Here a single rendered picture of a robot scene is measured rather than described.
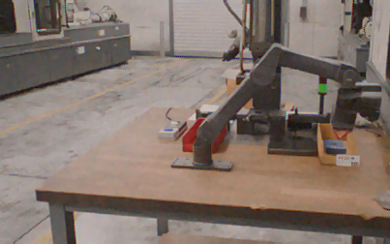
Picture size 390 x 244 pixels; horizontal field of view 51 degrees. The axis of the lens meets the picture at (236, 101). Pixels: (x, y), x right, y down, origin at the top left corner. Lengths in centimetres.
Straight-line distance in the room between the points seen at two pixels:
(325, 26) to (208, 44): 315
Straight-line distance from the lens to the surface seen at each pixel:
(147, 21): 1184
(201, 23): 1123
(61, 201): 129
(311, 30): 1082
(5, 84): 707
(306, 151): 145
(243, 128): 166
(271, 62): 120
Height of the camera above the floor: 141
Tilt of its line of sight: 13 degrees down
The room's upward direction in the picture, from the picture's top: straight up
